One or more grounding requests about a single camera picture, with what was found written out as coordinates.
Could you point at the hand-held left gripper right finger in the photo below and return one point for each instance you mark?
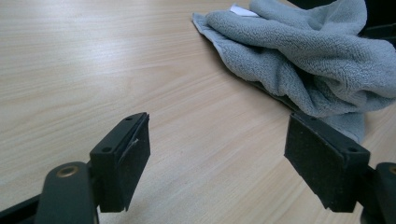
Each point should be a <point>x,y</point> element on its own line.
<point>323,168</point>

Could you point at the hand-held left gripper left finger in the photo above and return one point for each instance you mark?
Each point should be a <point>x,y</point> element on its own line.
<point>118,174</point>

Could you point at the grey-blue terry towel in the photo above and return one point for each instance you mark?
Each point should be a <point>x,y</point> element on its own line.
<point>295,46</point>

